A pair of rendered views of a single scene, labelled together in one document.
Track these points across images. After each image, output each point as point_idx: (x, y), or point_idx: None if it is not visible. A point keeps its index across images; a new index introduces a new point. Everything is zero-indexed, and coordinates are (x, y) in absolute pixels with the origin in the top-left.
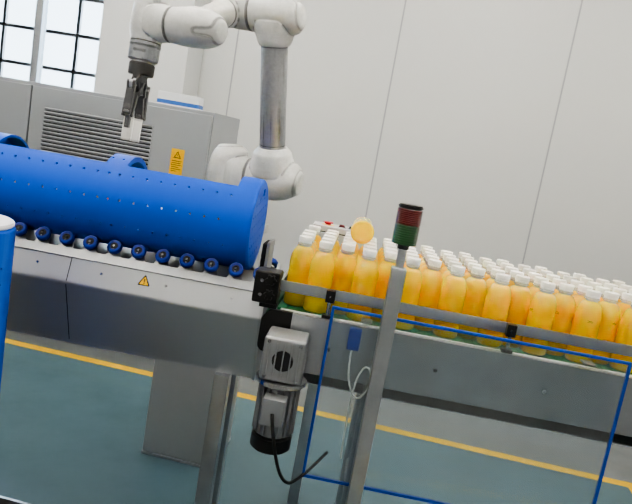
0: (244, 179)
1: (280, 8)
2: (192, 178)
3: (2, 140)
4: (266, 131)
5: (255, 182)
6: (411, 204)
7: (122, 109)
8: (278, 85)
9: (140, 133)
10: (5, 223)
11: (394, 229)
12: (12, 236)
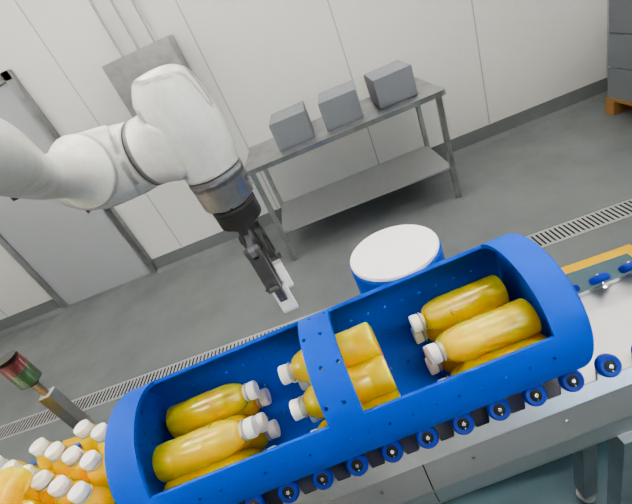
0: (141, 390)
1: None
2: (212, 356)
3: (486, 247)
4: None
5: (127, 395)
6: (1, 363)
7: (273, 246)
8: None
9: (278, 303)
10: (357, 268)
11: (33, 366)
12: (355, 279)
